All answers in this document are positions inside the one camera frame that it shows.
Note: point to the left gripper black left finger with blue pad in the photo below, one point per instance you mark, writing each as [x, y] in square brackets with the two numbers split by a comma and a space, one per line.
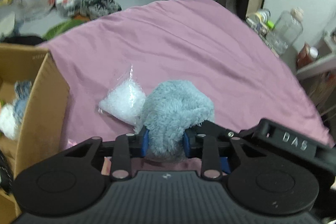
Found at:
[120, 152]

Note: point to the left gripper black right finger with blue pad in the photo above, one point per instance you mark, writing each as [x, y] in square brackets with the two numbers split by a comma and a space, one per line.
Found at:
[212, 144]

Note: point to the clear bag white stuffing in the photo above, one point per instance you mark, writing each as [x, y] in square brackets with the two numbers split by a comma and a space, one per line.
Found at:
[124, 99]

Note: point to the grey fluffy plush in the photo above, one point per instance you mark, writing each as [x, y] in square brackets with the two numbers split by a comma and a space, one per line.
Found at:
[170, 109]

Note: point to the blue tissue pack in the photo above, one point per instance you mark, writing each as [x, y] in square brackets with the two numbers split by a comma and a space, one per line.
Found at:
[106, 167]

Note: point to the white soft ball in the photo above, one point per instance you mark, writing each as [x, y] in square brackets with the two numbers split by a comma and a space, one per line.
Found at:
[8, 124]

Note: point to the cluttered white desk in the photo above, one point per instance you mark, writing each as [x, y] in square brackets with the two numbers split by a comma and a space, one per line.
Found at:
[318, 77]

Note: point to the cardboard box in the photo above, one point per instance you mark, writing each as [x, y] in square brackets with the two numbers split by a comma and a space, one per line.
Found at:
[40, 131]

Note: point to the clear plastic jug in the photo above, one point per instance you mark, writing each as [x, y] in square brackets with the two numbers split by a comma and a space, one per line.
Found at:
[286, 30]

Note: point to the pink bed sheet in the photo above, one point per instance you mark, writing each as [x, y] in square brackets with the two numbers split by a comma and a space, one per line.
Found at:
[195, 40]

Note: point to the grey denim plush toy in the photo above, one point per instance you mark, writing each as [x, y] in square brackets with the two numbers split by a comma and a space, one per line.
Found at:
[22, 91]

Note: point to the green cartoon floor mat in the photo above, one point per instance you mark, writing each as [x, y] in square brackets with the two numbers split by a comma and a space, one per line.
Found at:
[61, 28]

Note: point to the grey sneaker right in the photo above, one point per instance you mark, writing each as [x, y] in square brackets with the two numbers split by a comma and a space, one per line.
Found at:
[111, 5]

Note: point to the black clothes on floor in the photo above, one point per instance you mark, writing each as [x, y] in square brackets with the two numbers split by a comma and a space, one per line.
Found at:
[27, 40]

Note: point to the small clear plastic bag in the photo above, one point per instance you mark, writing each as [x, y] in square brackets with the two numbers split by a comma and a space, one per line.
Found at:
[69, 8]

